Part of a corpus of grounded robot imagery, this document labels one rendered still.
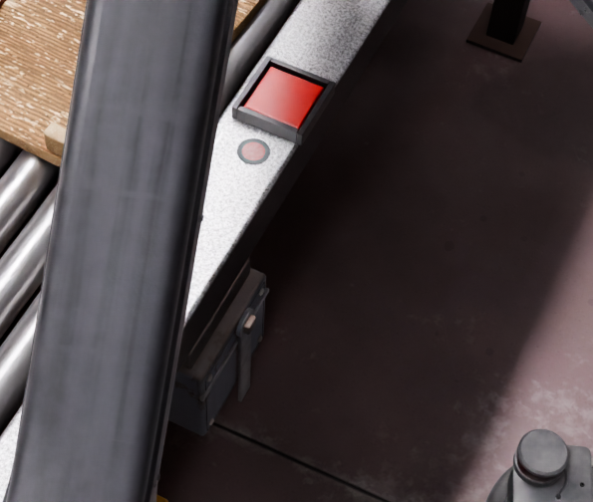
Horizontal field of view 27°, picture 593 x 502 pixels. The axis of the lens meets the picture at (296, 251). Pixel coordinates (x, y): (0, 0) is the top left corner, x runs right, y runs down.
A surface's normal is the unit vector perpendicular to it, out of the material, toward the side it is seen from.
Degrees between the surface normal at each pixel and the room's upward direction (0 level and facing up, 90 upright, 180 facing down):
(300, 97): 0
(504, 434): 0
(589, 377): 0
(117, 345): 39
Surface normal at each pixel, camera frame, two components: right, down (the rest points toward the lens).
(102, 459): 0.04, 0.00
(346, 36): 0.04, -0.56
